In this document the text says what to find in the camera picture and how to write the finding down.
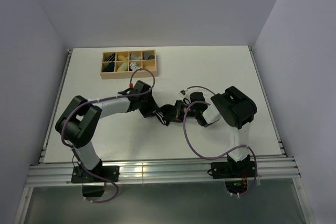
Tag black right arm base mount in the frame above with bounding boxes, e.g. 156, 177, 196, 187
207, 161, 257, 179

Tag dark teal rolled socks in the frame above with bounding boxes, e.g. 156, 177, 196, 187
102, 62, 115, 72

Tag cream rolled socks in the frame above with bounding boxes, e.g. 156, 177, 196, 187
117, 62, 129, 72

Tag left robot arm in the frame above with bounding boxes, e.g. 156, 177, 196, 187
55, 93, 167, 182

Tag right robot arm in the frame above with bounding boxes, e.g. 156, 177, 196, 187
161, 86, 257, 178

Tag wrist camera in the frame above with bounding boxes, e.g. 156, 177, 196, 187
130, 80, 152, 98
189, 91, 205, 104

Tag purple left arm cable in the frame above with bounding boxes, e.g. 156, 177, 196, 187
60, 68, 156, 204

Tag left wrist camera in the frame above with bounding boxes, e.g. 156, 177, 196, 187
130, 80, 152, 98

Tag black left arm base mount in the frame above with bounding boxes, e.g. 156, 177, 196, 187
71, 166, 120, 184

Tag wooden compartment box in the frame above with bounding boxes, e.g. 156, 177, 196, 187
100, 49, 159, 79

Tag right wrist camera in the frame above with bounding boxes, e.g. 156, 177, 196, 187
189, 91, 205, 104

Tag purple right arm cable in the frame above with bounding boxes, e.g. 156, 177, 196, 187
181, 86, 258, 198

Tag dark grey rolled socks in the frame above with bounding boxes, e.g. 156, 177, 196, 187
143, 52, 155, 60

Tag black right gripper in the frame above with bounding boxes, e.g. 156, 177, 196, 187
164, 100, 199, 122

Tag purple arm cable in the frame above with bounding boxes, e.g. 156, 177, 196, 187
181, 86, 258, 198
60, 68, 156, 204

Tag grey yellow rolled socks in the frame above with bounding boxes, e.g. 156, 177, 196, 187
130, 54, 141, 61

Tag black striped rolled socks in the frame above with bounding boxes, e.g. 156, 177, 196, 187
104, 53, 116, 62

